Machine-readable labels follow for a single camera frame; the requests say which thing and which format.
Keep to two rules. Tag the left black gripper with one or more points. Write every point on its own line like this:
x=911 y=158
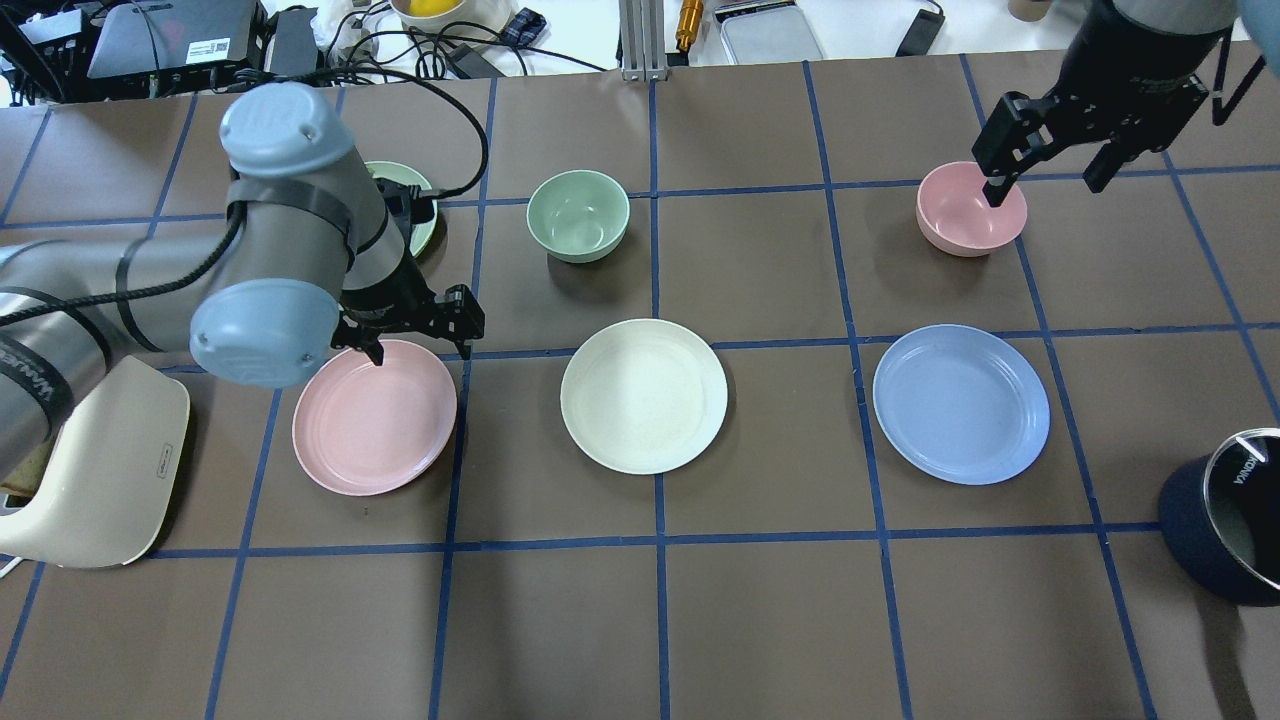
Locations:
x=392 y=291

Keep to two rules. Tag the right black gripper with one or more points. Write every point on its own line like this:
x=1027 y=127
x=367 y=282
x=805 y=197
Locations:
x=1122 y=62

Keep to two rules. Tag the pink plate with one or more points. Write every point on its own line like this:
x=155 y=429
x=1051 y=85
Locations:
x=363 y=429

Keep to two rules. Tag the blue plate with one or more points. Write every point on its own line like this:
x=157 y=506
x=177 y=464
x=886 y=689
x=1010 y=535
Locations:
x=961 y=404

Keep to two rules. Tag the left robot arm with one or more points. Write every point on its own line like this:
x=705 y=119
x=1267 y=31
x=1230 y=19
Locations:
x=310 y=259

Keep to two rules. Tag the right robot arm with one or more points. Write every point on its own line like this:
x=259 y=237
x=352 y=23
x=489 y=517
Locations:
x=1214 y=18

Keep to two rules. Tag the green plate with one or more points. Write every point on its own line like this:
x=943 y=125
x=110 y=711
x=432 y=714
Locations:
x=404 y=191

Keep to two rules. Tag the pink bowl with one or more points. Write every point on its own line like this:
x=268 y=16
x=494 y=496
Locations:
x=954 y=215

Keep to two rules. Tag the green bowl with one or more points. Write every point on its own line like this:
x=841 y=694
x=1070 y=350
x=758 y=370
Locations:
x=578 y=216

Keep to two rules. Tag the cream plate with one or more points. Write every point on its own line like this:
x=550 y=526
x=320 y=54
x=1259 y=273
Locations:
x=644 y=396

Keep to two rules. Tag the black power adapter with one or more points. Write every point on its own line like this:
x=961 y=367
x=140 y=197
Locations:
x=467 y=63

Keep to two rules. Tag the white bowl with fruit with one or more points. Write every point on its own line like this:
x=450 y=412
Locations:
x=433 y=16

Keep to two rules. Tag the silver metal tray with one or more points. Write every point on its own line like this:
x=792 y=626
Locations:
x=766 y=32

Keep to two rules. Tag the cream toaster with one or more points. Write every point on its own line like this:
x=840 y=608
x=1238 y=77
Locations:
x=97 y=495

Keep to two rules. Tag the glass pot lid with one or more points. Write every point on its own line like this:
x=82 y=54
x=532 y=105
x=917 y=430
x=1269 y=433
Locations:
x=1241 y=491

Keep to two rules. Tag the black laptop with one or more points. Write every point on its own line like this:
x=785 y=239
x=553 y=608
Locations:
x=139 y=39

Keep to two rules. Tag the dark blue pot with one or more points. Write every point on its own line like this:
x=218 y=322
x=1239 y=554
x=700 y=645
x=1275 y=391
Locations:
x=1188 y=534

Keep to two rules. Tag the aluminium frame post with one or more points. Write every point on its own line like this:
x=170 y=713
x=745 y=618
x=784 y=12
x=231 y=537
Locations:
x=643 y=49

